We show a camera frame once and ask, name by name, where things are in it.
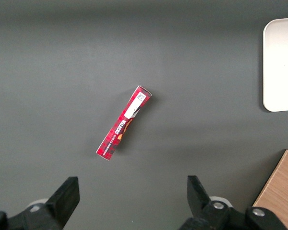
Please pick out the wooden drawer cabinet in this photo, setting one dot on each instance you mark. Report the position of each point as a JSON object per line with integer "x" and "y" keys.
{"x": 280, "y": 189}

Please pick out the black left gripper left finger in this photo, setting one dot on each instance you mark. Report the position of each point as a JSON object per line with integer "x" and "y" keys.
{"x": 55, "y": 206}

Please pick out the cream plastic tray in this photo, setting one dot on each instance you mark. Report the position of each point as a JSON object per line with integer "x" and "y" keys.
{"x": 282, "y": 64}

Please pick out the red cookie box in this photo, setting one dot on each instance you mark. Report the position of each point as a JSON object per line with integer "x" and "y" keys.
{"x": 124, "y": 122}

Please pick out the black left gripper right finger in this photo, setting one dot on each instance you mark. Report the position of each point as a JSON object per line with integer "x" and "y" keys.
{"x": 206, "y": 215}

